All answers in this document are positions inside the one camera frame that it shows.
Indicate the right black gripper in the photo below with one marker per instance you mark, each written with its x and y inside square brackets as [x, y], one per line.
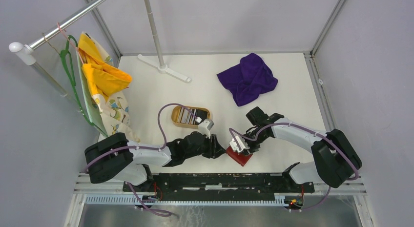
[252, 149]

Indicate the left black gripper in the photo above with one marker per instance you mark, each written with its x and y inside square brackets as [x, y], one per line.
[215, 149]

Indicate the red leather card holder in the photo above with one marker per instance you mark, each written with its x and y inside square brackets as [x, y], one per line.
[239, 158]

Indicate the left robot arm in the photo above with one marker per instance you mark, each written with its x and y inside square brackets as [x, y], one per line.
[120, 159]

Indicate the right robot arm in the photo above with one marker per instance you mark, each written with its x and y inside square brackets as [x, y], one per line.
[334, 159]

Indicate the cards in tray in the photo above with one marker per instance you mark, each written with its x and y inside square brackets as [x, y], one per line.
[194, 116]

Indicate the purple cloth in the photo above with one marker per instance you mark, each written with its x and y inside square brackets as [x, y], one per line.
[247, 80]

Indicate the patterned cream cloth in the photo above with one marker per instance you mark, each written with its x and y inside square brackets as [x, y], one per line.
[115, 114]

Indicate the yellow cloth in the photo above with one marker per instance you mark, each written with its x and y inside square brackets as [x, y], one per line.
[102, 77]

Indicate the green clothes hanger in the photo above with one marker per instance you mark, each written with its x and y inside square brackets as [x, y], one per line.
[73, 69]

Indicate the metal clothes rack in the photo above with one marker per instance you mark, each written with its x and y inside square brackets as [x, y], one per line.
[25, 51]

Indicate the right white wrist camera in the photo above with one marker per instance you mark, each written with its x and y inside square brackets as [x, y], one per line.
[238, 145]

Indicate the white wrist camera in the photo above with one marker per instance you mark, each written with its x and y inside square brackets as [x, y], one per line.
[205, 127]
[238, 145]

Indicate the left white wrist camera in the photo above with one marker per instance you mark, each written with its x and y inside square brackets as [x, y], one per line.
[205, 127]

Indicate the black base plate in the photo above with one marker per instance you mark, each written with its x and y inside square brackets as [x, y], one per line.
[222, 187]

